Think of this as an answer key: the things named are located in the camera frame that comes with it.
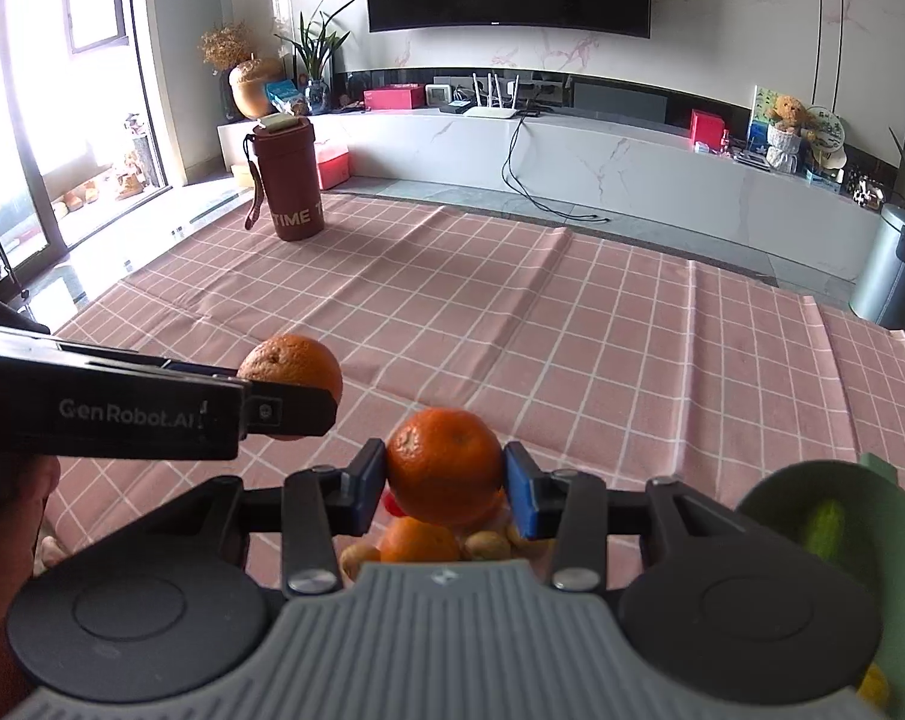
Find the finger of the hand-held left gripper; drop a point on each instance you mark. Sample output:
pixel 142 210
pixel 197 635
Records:
pixel 201 371
pixel 291 409

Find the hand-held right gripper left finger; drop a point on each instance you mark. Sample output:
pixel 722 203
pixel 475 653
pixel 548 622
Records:
pixel 368 484

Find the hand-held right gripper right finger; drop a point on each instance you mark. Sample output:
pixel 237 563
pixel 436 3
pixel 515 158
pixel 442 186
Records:
pixel 524 499

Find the orange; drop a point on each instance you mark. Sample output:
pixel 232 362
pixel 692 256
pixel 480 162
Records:
pixel 421 541
pixel 295 364
pixel 445 465

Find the brown kiwi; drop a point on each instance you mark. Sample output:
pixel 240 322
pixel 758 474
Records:
pixel 486 546

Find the green bowl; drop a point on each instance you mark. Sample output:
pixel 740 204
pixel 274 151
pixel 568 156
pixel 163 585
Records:
pixel 884 532

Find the yellow green pear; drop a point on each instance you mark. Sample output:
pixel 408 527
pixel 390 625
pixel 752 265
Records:
pixel 875 684

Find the small tan potato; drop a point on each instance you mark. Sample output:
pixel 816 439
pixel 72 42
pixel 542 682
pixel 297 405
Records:
pixel 359 559

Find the pink checkered tablecloth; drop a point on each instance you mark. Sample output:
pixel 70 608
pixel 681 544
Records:
pixel 542 315

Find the small pink box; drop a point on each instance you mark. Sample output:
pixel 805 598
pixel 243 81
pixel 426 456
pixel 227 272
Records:
pixel 334 163

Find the brown round vase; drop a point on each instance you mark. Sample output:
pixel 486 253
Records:
pixel 254 90

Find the blue snack bag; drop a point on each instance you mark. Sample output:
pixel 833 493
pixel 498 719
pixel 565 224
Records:
pixel 286 96

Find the green cucumber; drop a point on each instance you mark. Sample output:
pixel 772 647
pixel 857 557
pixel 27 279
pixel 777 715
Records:
pixel 826 532

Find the glass sliding door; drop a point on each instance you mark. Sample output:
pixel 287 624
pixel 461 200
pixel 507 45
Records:
pixel 40 90

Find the dried flower bunch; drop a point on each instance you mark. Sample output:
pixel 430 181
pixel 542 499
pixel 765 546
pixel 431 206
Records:
pixel 226 46

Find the wide red box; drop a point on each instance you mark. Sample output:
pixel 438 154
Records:
pixel 392 98

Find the green plant in glass vase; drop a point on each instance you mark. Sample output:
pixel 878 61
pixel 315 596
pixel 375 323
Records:
pixel 316 52

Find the small white clock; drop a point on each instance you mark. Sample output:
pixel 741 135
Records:
pixel 438 94

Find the white marble television console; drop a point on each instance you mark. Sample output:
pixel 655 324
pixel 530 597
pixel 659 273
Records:
pixel 647 165

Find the white router with antennas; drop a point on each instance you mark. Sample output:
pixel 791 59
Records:
pixel 490 111

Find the small red box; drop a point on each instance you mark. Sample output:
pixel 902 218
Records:
pixel 707 127

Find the grey pedal trash can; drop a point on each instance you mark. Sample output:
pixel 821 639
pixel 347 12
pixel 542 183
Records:
pixel 891 270

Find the white woven basket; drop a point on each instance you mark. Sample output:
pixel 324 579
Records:
pixel 782 150

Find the green picture card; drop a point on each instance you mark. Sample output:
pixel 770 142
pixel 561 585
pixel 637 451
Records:
pixel 760 109

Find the brown teddy bear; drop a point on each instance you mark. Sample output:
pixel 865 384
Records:
pixel 790 112

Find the round painted fan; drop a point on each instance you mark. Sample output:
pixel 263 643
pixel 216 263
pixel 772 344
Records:
pixel 827 131

